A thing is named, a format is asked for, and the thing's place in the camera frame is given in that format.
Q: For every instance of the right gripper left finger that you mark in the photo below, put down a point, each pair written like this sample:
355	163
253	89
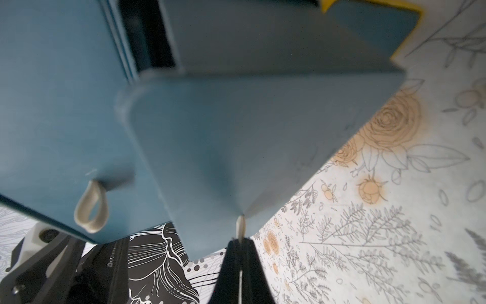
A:
227	286

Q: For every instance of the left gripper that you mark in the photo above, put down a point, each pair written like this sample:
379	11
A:
101	277

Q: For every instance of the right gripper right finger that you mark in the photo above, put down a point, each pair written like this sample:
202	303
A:
254	288

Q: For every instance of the teal drawer cabinet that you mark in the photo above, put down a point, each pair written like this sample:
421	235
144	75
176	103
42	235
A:
117	116

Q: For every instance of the yellow brooch box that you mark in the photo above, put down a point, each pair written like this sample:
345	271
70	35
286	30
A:
375	28

